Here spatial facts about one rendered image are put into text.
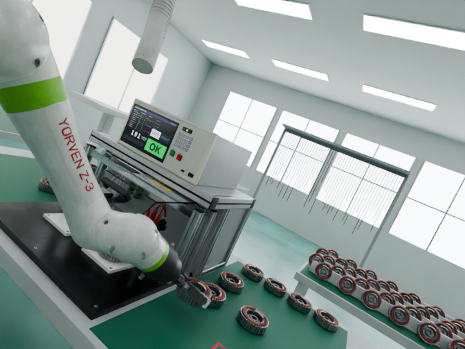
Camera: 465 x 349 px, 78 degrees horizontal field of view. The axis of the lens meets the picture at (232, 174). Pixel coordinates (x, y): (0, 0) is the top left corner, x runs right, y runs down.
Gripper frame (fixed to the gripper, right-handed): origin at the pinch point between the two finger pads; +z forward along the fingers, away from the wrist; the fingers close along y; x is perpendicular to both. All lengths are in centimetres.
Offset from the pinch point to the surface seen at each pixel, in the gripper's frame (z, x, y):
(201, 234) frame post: 4.8, 15.4, -16.4
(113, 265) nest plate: -8.6, -12.5, -24.0
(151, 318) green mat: -4.3, -13.4, -1.7
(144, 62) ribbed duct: -6, 83, -153
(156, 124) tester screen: -23, 34, -50
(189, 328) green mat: 3.7, -8.6, 5.5
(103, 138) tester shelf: -22, 17, -70
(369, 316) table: 107, 53, 33
